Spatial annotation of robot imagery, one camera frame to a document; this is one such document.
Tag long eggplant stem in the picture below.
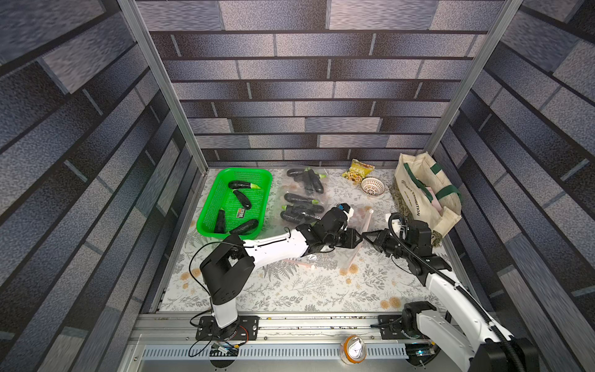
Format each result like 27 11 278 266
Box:
302 172 314 195

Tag large eggplant front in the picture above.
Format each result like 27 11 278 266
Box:
308 169 326 194

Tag clear pink-dotted zip-top bag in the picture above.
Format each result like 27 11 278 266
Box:
283 166 330 196

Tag long eggplant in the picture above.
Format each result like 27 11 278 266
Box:
282 204 325 215

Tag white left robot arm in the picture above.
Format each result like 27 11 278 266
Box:
200 203 362 330

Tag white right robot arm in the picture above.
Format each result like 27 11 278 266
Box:
365 213 540 371

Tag eggplant basket front edge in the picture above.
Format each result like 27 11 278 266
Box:
229 219 260 235

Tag floral patterned table mat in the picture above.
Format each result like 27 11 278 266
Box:
158 168 446 313

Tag small patterned bowl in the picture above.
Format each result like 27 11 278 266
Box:
360 177 386 196

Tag yellow snack packet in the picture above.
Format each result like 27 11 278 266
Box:
342 159 375 185

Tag green plastic basket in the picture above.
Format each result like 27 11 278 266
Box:
197 167 273 240

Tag tape roll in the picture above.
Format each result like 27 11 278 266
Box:
339 335 367 364

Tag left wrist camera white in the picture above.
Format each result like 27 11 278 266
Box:
336 203 354 223

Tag beige tote bag green handles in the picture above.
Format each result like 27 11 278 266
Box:
394 153 462 237

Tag small eggplant at basket wall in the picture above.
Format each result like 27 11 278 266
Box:
214 209 226 234

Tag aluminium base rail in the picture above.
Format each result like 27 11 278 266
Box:
120 312 508 372

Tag black corrugated cable conduit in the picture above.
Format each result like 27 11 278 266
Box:
387 212 526 372

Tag aluminium frame post right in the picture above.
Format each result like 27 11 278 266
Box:
424 0 523 155

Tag aluminium frame post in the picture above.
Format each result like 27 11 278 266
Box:
117 0 209 175
424 0 523 155

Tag aluminium frame post left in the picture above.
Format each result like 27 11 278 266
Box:
117 0 209 175

